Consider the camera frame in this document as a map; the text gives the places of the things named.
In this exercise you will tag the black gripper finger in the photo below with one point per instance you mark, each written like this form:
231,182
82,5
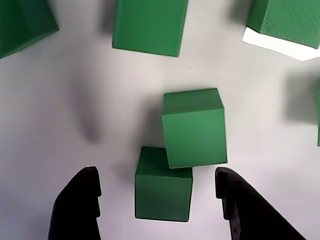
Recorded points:
250,215
75,207

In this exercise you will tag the small green cube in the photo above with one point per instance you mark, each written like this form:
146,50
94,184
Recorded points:
150,25
319,135
22,25
162,197
287,20
195,140

